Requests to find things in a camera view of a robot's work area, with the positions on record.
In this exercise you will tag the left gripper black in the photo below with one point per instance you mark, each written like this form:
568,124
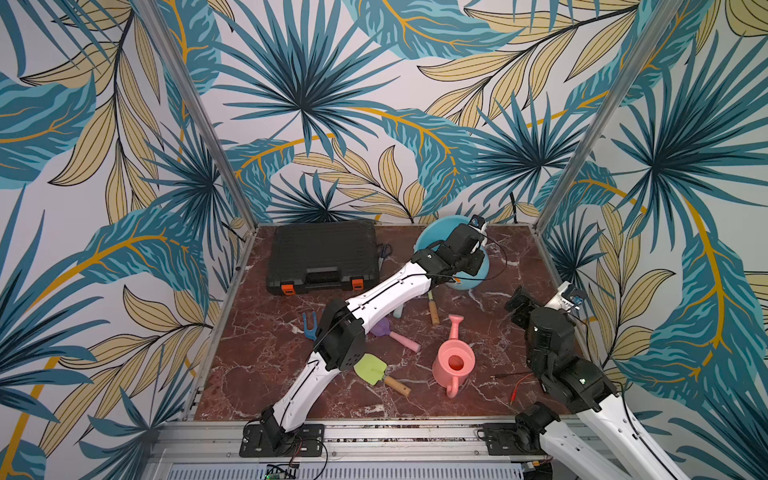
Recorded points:
477,256

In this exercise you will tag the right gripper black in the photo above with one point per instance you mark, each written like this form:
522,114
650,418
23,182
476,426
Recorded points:
523,303

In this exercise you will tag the light blue plastic bucket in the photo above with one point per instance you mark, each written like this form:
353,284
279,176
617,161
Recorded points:
428,255

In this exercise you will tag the green toy rake wooden handle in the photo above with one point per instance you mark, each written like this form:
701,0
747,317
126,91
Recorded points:
434,314

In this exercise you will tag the pink toy watering can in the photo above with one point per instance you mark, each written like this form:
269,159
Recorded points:
455,360

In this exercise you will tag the purple toy scoop pink handle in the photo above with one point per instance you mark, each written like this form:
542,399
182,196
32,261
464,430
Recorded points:
383,329

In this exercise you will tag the green toy shovel wooden handle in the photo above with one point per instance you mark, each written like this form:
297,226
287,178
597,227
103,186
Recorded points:
372,370

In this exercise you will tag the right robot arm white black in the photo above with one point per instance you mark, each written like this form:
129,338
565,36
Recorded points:
584,390

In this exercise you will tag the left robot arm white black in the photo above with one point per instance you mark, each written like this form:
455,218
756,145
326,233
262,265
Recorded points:
344,324

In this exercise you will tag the black plastic tool case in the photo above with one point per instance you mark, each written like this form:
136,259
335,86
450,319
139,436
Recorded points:
318,256

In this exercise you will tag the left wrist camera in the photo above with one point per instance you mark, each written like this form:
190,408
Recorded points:
478,223

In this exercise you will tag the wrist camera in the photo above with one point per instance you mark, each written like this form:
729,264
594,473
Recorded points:
568,297
478,223

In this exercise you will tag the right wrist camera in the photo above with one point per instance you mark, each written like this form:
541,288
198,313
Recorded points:
568,297

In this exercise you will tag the blue handled scissors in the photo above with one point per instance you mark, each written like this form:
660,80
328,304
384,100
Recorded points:
384,252

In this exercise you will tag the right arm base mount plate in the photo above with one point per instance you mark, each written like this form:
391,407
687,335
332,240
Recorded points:
509,439

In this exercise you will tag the blue toy fork yellow handle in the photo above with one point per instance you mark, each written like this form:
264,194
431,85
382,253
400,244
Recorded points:
310,325

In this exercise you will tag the right aluminium corner post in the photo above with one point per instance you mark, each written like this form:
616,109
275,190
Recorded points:
637,58

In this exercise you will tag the aluminium corner post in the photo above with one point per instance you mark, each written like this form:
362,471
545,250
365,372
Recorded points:
178,71
637,58

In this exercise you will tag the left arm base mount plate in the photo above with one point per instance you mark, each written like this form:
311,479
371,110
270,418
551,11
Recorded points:
305,441

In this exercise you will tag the aluminium front rail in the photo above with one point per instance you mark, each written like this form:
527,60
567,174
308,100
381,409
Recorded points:
420,448

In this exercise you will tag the left aluminium corner post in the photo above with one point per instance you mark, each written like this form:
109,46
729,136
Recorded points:
178,71

